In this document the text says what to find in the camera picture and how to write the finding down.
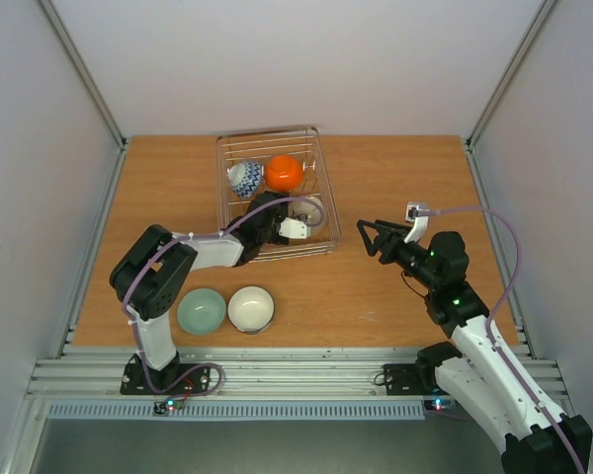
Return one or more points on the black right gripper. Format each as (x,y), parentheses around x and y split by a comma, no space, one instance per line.
(388,245)

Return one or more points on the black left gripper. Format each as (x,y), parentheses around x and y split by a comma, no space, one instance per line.
(285,208)

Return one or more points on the red blue patterned bowl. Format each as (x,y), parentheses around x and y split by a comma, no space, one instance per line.
(245,178)

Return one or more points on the steel wire dish rack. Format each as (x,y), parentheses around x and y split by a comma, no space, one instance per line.
(302,142)

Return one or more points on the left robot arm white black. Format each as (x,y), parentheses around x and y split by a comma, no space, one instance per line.
(149,277)

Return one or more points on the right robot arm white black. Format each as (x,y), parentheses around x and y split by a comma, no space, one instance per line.
(474,365)

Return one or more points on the white bowl dark base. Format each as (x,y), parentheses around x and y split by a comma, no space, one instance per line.
(251,309)

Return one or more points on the pale green bowl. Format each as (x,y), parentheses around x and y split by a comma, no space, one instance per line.
(201,311)

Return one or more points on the right controller board with leds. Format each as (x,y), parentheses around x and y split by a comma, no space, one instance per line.
(439,405)

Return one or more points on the controller board with leds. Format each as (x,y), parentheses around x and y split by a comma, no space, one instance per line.
(167,407)
(439,405)

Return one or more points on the left controller board with leds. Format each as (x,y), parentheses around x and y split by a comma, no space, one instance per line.
(167,407)

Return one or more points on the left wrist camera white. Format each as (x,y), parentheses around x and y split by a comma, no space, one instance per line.
(294,229)

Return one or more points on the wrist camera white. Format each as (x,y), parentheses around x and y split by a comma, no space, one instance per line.
(294,229)
(417,217)

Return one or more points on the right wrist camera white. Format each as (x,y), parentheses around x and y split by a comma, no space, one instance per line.
(417,217)

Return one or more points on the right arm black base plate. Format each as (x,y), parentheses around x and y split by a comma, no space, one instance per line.
(403,379)

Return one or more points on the grey slotted cable duct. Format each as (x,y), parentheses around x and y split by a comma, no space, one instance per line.
(238,411)

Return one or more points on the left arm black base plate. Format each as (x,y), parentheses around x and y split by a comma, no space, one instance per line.
(174,379)

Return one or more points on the aluminium frame post right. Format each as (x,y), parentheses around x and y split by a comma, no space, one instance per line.
(514,65)

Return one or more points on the aluminium frame post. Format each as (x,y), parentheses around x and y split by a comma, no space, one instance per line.
(79,66)
(514,65)

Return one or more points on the aluminium frame post left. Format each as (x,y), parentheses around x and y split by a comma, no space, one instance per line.
(79,66)

